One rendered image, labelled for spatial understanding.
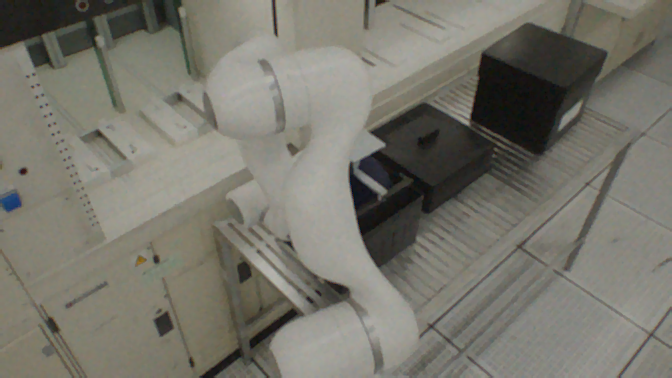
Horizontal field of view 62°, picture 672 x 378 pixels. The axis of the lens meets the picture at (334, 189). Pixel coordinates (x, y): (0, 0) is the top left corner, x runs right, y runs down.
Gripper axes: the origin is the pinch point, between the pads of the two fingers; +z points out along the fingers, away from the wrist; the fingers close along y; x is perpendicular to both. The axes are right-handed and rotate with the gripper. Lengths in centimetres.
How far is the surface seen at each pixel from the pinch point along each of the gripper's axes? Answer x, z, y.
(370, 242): -17.3, -5.3, 13.6
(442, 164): -20.4, 31.7, 4.0
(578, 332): -107, 81, 46
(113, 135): -16, -34, -62
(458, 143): -20.3, 42.3, 1.0
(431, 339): -106, 35, 11
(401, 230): -21.1, 5.6, 13.6
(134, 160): -17, -34, -49
